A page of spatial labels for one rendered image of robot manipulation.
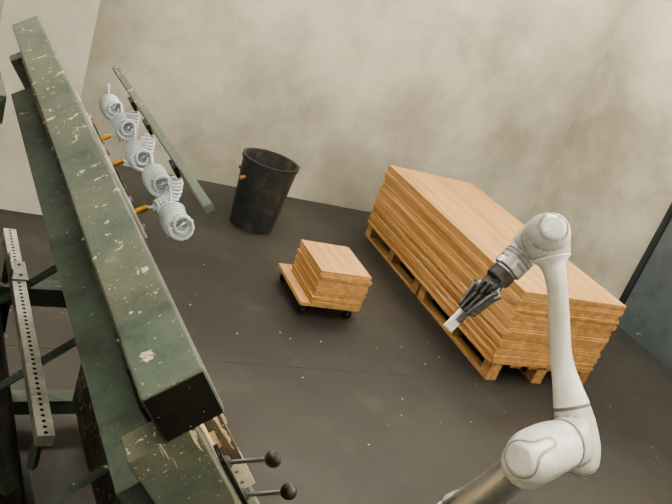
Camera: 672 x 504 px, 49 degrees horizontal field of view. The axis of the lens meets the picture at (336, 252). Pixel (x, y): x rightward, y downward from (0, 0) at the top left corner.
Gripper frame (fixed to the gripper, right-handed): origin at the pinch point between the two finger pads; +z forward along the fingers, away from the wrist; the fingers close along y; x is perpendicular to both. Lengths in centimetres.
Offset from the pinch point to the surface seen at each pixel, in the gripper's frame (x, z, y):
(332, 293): 131, 12, -311
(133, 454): -76, 60, 71
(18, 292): -69, 100, -106
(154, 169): -87, 31, -13
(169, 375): -82, 47, 73
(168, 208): -82, 34, 5
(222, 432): -15, 71, -21
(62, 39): -117, 24, -385
